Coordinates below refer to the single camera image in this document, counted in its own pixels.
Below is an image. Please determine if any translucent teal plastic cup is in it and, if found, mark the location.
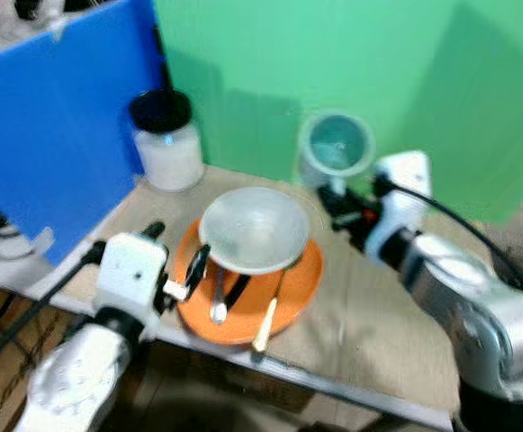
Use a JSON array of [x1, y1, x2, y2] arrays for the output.
[[297, 111, 376, 191]]

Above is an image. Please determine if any silver metal spoon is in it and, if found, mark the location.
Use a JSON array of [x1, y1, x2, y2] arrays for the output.
[[209, 265, 231, 326]]

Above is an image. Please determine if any white bowl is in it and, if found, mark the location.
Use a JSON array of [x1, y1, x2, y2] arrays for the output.
[[198, 186, 313, 276]]

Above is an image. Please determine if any glass jar with black lid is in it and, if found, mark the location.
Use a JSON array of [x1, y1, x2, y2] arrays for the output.
[[128, 88, 205, 194]]

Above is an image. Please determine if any orange plate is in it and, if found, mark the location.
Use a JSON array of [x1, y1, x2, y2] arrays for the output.
[[173, 216, 324, 347]]

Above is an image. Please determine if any white panel clip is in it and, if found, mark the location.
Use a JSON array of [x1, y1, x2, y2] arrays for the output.
[[49, 16, 70, 42], [30, 228, 56, 264]]

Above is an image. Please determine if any green plastic partition panel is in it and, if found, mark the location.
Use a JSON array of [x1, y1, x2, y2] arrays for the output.
[[152, 0, 523, 228]]

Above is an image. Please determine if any blue plastic partition panel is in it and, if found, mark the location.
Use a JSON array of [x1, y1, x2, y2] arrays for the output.
[[0, 0, 168, 267]]

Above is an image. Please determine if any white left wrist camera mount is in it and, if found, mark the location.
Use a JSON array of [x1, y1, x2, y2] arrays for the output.
[[94, 231, 170, 317]]

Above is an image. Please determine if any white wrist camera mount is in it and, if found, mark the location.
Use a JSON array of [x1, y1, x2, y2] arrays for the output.
[[364, 150, 434, 258], [94, 231, 170, 317]]

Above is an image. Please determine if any black-handled utensil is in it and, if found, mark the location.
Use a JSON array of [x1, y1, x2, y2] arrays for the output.
[[224, 273, 253, 312]]

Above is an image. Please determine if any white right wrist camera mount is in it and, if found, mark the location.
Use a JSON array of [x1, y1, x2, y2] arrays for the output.
[[364, 150, 434, 258]]

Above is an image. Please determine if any gold-handled utensil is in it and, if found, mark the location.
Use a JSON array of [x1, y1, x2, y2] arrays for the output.
[[251, 269, 288, 354]]

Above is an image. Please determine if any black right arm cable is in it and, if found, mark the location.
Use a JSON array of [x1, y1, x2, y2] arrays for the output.
[[374, 178, 523, 300]]

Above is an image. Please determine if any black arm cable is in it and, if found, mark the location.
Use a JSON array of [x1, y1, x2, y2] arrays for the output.
[[0, 241, 106, 381], [374, 178, 523, 300]]

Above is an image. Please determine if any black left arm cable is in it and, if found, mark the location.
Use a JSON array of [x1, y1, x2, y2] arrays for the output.
[[0, 241, 106, 381]]

